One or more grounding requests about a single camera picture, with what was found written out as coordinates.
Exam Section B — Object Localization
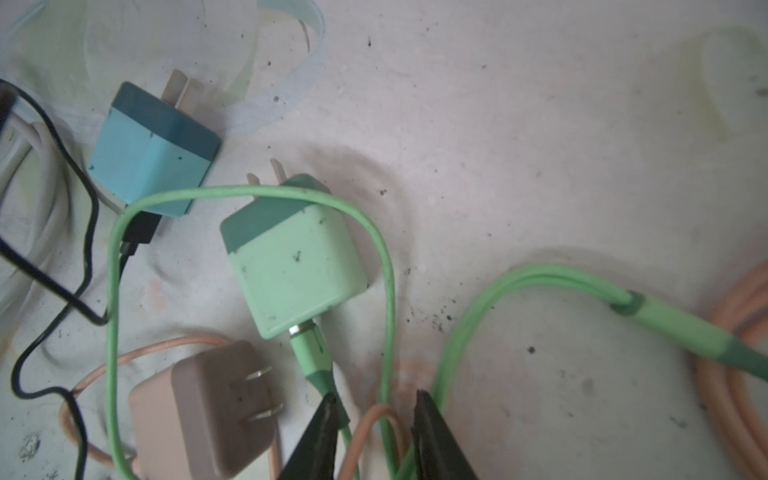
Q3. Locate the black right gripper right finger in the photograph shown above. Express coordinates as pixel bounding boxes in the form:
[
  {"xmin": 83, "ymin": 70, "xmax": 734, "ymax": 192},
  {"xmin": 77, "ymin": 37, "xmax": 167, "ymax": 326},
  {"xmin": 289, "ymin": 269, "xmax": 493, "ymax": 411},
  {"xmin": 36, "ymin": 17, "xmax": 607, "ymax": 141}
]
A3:
[{"xmin": 412, "ymin": 390, "xmax": 478, "ymax": 480}]

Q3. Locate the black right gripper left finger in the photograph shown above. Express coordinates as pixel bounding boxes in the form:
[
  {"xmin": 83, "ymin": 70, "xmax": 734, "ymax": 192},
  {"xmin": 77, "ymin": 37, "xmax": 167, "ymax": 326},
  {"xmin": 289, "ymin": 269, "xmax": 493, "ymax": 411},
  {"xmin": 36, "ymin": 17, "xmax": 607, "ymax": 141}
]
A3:
[{"xmin": 278, "ymin": 393, "xmax": 340, "ymax": 480}]

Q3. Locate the green USB cable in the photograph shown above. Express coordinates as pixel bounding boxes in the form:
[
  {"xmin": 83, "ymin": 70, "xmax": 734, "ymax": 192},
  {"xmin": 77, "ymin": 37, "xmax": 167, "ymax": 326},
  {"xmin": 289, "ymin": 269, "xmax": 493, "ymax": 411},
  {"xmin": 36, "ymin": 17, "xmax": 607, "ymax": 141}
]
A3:
[{"xmin": 105, "ymin": 184, "xmax": 768, "ymax": 480}]

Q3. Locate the green USB charger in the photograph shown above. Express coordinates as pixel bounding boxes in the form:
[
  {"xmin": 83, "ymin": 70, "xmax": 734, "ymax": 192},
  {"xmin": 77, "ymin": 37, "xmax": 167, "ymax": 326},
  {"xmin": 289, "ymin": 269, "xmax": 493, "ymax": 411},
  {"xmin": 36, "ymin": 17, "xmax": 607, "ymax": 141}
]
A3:
[{"xmin": 220, "ymin": 196, "xmax": 369, "ymax": 340}]

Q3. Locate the pink USB charger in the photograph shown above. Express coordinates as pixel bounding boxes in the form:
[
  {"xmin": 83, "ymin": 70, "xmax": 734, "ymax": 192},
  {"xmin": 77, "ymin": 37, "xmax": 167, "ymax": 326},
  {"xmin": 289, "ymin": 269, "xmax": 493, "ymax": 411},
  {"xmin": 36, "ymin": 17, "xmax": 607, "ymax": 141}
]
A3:
[{"xmin": 129, "ymin": 341, "xmax": 280, "ymax": 479}]

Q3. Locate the pink multi-head USB cable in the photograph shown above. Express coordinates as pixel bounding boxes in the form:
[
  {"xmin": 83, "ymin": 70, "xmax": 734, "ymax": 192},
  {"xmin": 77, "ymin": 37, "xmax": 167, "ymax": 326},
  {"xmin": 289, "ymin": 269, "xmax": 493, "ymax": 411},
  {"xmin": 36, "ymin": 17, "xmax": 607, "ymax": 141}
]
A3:
[{"xmin": 58, "ymin": 260, "xmax": 768, "ymax": 480}]

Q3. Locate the white power strip cable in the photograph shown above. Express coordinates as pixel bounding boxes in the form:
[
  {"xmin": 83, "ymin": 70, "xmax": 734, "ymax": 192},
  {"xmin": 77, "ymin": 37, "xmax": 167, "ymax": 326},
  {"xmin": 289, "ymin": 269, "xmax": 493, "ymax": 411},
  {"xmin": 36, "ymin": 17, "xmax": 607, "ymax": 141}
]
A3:
[{"xmin": 0, "ymin": 110, "xmax": 70, "ymax": 331}]

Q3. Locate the black thin cable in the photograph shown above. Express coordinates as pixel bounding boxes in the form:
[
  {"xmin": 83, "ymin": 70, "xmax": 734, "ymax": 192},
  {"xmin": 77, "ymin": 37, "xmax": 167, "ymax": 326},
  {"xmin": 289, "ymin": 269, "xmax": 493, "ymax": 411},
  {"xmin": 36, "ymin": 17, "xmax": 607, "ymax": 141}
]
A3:
[{"xmin": 0, "ymin": 77, "xmax": 163, "ymax": 480}]

